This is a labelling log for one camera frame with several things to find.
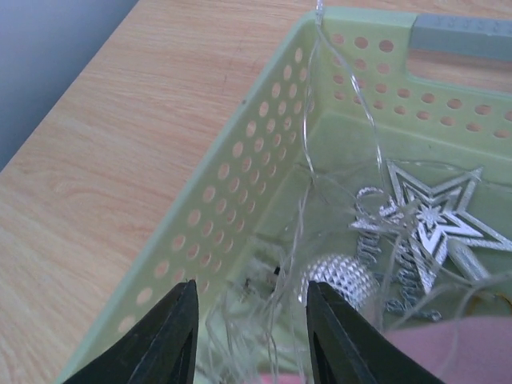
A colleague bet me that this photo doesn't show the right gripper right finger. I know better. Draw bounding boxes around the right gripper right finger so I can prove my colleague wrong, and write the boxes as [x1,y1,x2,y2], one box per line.
[306,281,441,384]

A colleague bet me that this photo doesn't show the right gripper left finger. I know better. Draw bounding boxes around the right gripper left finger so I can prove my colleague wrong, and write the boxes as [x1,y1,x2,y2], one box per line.
[67,280,199,384]

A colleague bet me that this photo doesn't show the clear wire string lights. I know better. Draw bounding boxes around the clear wire string lights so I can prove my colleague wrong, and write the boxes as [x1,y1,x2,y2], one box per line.
[198,9,511,383]

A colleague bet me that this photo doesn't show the light green plastic basket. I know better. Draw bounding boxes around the light green plastic basket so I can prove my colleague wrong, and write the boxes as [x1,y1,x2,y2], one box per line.
[59,7,511,383]

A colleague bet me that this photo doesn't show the silver star tree topper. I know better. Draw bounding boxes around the silver star tree topper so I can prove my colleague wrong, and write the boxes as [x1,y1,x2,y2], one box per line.
[350,161,511,294]

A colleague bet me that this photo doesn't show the silver disco ball ornament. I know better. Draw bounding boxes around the silver disco ball ornament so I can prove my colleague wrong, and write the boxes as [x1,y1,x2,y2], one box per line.
[297,254,379,313]

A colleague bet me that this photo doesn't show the silver spiral ornament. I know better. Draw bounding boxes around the silver spiral ornament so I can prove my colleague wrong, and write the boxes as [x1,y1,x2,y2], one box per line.
[353,186,425,318]

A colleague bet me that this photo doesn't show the pink hat gnome ornament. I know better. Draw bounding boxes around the pink hat gnome ornament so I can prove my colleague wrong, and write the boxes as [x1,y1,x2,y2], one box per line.
[255,311,512,384]

